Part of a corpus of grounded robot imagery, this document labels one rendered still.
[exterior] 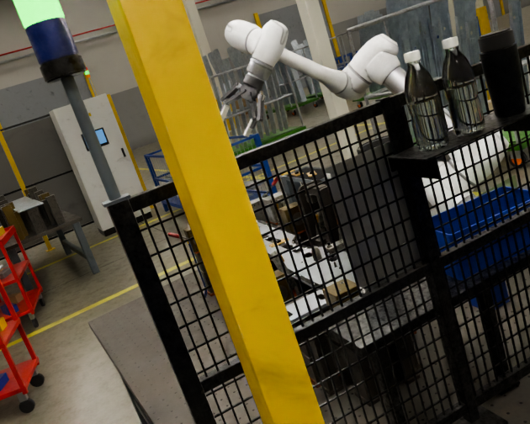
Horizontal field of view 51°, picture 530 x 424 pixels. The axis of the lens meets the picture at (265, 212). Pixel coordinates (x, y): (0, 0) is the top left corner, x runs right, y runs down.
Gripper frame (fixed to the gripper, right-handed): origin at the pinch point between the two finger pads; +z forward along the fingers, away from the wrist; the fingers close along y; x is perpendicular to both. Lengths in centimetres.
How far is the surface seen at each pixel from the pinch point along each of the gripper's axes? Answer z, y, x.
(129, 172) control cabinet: 194, 447, -452
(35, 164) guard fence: 247, 572, -389
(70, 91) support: -5, -43, 113
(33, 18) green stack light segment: -14, -37, 120
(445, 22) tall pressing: -152, 91, -412
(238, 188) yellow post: -3, -71, 96
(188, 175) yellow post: -2, -66, 103
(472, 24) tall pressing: -156, 62, -404
